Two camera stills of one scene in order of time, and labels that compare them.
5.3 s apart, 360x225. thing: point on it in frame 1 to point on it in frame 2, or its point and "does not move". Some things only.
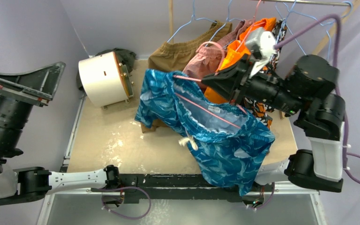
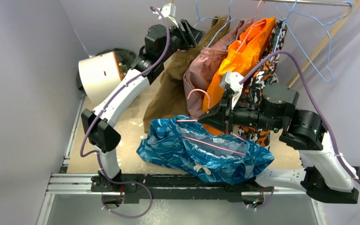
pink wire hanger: [217, 73] to [197, 120]
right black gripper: [240, 83] to [227, 115]
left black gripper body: [26, 97] to [182, 41]
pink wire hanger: [254, 23] does not move
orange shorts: [236, 50] does not move
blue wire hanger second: [228, 20] does not move
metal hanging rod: [324, 3] does not move
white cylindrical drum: [106, 81] does not move
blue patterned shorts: [225, 129] to [184, 143]
